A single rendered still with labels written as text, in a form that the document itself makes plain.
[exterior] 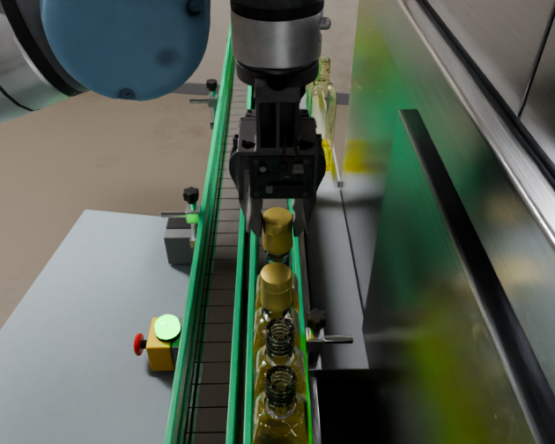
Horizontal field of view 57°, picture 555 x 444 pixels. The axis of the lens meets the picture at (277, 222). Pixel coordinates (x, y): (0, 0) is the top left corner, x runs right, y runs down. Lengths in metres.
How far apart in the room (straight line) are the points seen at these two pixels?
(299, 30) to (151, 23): 0.19
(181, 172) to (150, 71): 2.56
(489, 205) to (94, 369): 0.83
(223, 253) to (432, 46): 0.64
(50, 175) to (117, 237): 1.74
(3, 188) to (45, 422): 2.11
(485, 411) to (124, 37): 0.28
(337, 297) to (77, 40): 0.73
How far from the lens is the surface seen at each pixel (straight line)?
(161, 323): 0.93
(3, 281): 2.43
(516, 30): 0.38
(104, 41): 0.25
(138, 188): 2.73
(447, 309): 0.39
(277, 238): 0.58
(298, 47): 0.42
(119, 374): 1.01
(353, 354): 0.84
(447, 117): 0.42
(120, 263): 1.20
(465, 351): 0.37
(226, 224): 1.06
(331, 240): 1.02
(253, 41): 0.42
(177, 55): 0.25
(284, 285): 0.55
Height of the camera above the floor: 1.56
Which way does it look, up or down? 40 degrees down
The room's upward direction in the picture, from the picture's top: straight up
